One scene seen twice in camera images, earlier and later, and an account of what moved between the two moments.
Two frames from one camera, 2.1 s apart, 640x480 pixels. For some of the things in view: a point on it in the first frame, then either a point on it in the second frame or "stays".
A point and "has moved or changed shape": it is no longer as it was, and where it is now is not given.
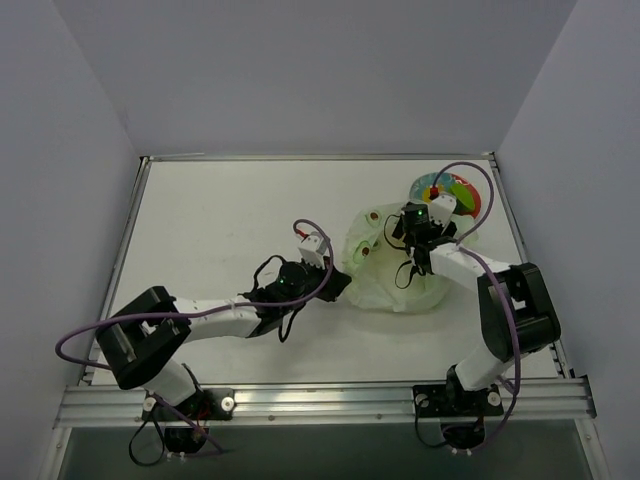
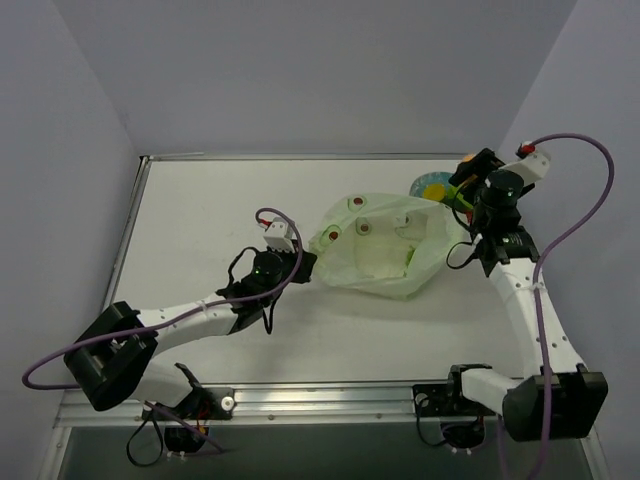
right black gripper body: [407, 233] -> [473, 166]
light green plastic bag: [376, 265] has moved or changed shape
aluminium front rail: [524, 400] stays
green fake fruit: [464, 199] stays
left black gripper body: [329, 283] -> [304, 265]
